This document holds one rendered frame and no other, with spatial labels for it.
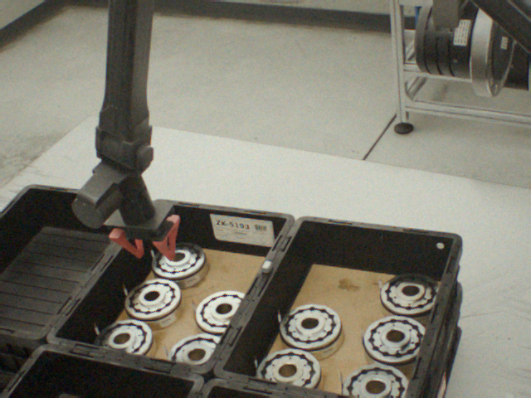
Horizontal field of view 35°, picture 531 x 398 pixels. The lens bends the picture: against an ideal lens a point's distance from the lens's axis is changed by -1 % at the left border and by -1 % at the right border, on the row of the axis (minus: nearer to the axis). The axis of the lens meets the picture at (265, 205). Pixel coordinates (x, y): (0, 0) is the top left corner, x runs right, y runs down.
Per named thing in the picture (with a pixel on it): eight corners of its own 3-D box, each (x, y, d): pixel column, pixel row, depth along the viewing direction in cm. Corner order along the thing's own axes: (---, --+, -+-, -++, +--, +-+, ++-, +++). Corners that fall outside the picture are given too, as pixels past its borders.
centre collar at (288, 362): (279, 358, 134) (279, 356, 134) (308, 364, 133) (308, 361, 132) (267, 381, 131) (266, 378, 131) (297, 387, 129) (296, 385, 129)
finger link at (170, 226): (175, 274, 142) (158, 232, 137) (139, 269, 145) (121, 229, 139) (192, 247, 147) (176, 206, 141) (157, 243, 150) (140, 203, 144)
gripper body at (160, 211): (159, 238, 137) (146, 203, 133) (108, 233, 142) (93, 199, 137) (177, 211, 142) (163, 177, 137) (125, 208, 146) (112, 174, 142)
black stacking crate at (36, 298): (45, 228, 182) (29, 185, 175) (164, 245, 171) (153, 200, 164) (-71, 359, 153) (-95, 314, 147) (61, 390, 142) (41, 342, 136)
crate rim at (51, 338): (156, 207, 166) (153, 197, 164) (299, 225, 155) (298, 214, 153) (46, 351, 137) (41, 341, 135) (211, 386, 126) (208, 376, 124)
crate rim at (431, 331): (299, 225, 155) (298, 214, 153) (465, 245, 143) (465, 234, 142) (211, 386, 126) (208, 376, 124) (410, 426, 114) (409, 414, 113)
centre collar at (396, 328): (382, 326, 137) (382, 323, 137) (413, 328, 136) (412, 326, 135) (377, 347, 133) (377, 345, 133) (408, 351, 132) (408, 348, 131)
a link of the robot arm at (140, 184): (140, 151, 134) (114, 147, 137) (114, 177, 130) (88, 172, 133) (153, 185, 138) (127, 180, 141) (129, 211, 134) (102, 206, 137)
